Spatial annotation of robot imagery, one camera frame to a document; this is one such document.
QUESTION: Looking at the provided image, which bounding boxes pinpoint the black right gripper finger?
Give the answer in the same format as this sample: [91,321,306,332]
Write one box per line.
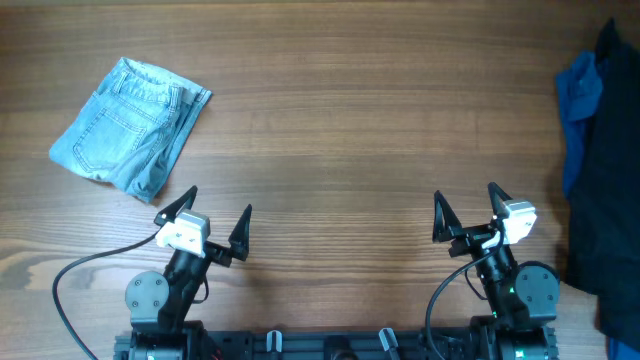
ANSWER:
[487,182,512,219]
[432,191,462,242]

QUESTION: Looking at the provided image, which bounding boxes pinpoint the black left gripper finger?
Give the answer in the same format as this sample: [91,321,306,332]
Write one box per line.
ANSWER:
[154,185,198,226]
[228,204,252,260]

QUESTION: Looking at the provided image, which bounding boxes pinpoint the black shorts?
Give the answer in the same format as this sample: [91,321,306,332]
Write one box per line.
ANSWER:
[566,19,639,346]

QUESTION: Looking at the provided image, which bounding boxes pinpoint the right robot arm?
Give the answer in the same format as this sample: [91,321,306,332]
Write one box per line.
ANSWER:
[423,182,560,359]

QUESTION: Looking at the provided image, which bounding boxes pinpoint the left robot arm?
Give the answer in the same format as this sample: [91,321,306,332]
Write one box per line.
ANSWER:
[113,186,252,360]

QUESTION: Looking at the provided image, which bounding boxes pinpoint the folded light blue jeans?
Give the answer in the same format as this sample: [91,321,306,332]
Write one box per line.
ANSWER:
[49,57,212,203]

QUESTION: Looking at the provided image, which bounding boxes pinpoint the blue garment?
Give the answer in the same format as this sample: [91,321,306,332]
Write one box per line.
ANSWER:
[555,51,604,199]

